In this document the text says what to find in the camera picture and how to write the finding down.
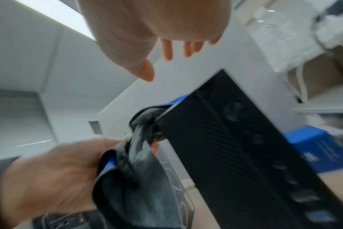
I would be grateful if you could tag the person's right hand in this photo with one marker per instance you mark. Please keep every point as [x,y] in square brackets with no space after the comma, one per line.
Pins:
[154,20]

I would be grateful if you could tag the person's left hand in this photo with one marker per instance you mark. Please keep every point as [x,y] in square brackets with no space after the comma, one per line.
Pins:
[52,179]

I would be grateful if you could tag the grey cleaning cloth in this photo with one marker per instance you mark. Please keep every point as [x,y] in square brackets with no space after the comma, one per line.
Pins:
[137,179]

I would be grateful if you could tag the black Lenovo tower case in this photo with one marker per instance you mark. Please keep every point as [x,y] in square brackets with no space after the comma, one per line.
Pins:
[181,185]

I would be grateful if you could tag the slim black vented computer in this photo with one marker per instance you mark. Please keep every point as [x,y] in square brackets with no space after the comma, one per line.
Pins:
[231,145]

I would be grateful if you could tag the ceiling light panel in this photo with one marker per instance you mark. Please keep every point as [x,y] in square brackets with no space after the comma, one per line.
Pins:
[58,15]

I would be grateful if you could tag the blue rectangular box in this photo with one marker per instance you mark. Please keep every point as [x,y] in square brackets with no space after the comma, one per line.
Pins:
[318,147]

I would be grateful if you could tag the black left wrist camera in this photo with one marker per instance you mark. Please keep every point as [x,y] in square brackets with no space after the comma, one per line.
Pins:
[67,221]

